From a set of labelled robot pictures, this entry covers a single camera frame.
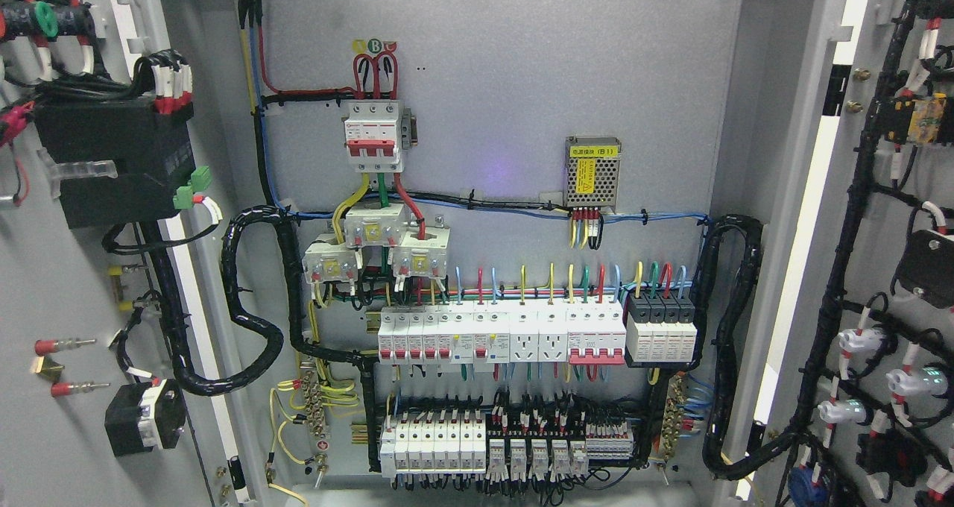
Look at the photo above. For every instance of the grey cabinet door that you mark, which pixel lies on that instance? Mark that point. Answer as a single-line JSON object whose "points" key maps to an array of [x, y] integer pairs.
{"points": [[838, 137], [59, 311]]}

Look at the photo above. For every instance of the white current transformers cluster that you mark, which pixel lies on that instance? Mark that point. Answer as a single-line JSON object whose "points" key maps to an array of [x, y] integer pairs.
{"points": [[374, 233]]}

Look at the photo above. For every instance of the white red mini breakers row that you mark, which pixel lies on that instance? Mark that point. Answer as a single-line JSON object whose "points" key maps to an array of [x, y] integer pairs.
{"points": [[445, 336]]}

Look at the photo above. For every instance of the metal mesh power supply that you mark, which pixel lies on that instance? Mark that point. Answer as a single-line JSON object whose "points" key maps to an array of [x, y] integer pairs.
{"points": [[592, 171]]}

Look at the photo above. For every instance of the red three-pole main breaker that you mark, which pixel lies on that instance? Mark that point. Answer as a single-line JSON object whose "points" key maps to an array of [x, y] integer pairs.
{"points": [[377, 135]]}

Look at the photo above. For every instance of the black white surge protector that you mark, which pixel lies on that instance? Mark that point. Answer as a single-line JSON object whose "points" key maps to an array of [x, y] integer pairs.
{"points": [[660, 332]]}

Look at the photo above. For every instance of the white breakers lower left row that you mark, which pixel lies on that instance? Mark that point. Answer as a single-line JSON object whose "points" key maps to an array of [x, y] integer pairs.
{"points": [[448, 444]]}

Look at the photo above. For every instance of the lower relay terminal row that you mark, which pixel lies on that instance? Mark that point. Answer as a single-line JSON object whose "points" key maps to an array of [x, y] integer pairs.
{"points": [[533, 442]]}

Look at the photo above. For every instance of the black digital power meter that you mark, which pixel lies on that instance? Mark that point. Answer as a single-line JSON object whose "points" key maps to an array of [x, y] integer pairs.
{"points": [[115, 162]]}

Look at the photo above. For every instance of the red handle four-pole breaker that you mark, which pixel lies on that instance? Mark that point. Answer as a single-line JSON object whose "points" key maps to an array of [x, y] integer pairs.
{"points": [[596, 333]]}

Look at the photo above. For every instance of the white rotary selector switch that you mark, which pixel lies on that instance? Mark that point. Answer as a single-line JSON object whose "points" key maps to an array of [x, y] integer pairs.
{"points": [[145, 416]]}

